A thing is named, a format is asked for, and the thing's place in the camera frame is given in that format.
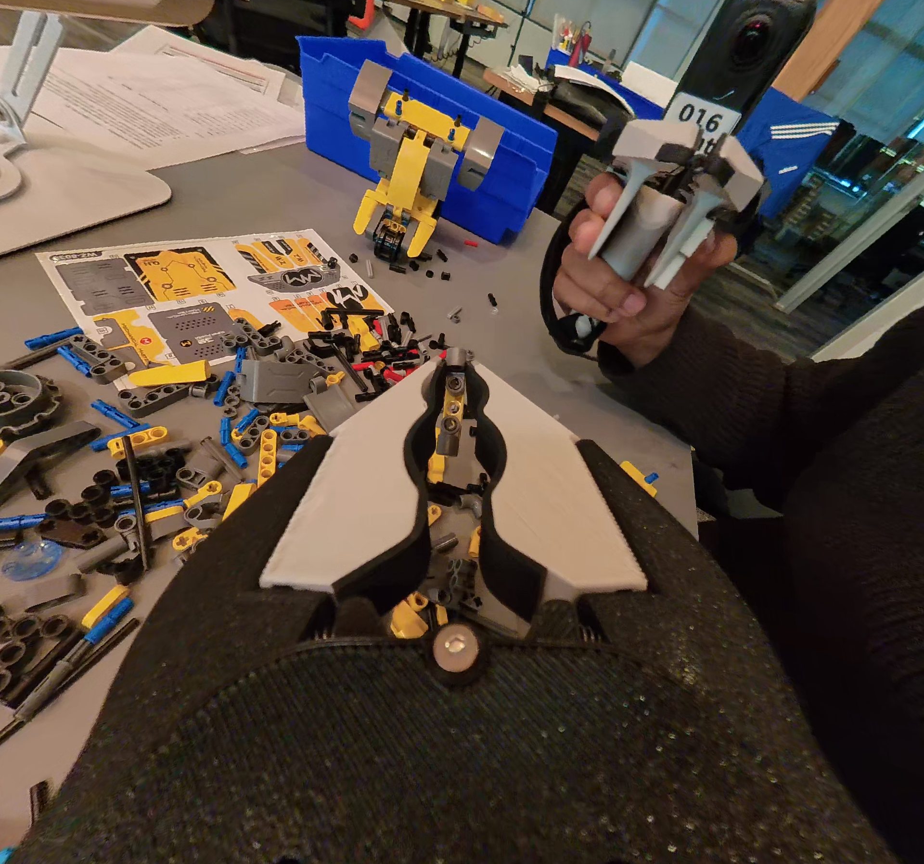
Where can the yellow grey sticker sheet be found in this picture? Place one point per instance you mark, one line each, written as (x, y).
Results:
(180, 286)

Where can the white printed papers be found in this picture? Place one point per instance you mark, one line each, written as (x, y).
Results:
(159, 99)

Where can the yellow brick with blue pins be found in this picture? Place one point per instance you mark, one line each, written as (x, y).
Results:
(639, 478)

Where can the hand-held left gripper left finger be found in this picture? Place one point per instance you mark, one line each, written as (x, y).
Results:
(339, 510)

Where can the scattered small black pins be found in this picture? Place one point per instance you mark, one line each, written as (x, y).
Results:
(433, 273)

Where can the wooden beam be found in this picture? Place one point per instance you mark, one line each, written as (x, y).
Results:
(844, 12)

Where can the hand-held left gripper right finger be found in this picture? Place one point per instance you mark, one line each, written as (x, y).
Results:
(570, 510)

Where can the dark grey pin connector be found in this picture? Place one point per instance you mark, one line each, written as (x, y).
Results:
(458, 358)
(449, 438)

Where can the blue striped jacket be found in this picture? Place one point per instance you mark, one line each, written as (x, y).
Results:
(787, 149)

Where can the grey yellow connector assembly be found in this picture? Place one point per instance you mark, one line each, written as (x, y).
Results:
(456, 402)

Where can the white metal stand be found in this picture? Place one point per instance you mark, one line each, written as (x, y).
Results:
(65, 192)

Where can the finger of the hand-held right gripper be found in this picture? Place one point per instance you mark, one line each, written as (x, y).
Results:
(653, 138)
(740, 178)

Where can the person's right forearm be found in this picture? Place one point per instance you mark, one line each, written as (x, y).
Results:
(758, 402)

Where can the blue plastic bin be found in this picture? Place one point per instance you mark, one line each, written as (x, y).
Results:
(520, 178)

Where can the wooden background desk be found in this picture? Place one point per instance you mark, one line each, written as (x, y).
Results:
(534, 95)

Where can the pile of toy building pieces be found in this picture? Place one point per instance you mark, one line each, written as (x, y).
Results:
(144, 460)

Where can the yellow grey toy vehicle model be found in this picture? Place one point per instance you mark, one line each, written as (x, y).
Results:
(411, 156)

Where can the person's right hand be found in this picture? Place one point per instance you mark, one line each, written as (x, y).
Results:
(628, 315)

